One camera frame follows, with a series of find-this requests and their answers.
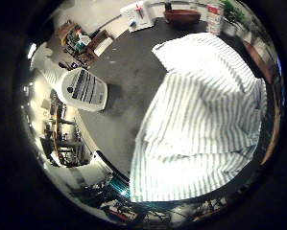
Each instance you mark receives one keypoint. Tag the labelled white canister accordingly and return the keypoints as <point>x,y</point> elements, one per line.
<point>215,20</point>

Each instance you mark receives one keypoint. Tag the striped white cloth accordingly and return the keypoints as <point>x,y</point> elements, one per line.
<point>200,127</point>

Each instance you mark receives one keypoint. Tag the white spray bottle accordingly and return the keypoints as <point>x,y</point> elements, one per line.
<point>82,89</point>

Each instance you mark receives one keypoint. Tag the cluttered wooden shelf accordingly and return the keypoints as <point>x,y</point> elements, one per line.
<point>82,43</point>

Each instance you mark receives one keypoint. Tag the brown wooden bowl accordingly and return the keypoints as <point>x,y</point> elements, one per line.
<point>181,16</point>

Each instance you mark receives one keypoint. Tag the bright green plant white pot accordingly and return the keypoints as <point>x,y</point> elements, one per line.
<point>231,14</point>

